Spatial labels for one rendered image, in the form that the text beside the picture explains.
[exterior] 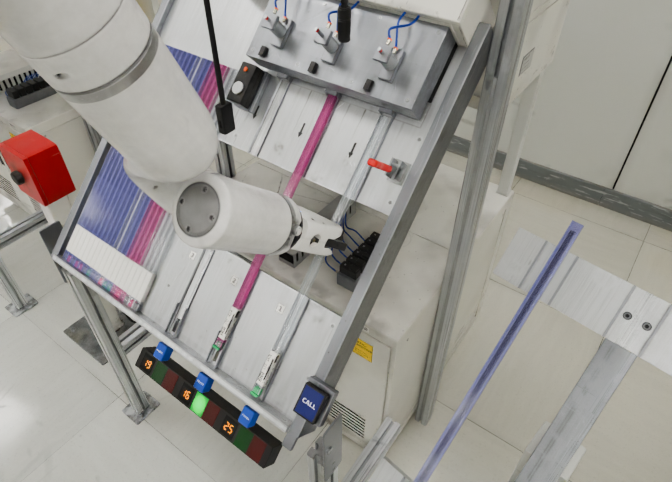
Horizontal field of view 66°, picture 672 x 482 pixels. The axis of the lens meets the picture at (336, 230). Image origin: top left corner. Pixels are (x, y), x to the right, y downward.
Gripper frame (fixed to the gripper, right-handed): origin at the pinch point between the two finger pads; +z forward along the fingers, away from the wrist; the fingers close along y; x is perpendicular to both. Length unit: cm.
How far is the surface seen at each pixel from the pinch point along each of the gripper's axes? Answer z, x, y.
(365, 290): 0.1, 5.2, -9.7
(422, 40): -2.4, -33.2, -2.7
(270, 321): 0.6, 18.0, 4.0
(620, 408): 117, 23, -61
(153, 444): 45, 86, 49
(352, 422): 59, 51, 0
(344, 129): 2.6, -17.1, 6.6
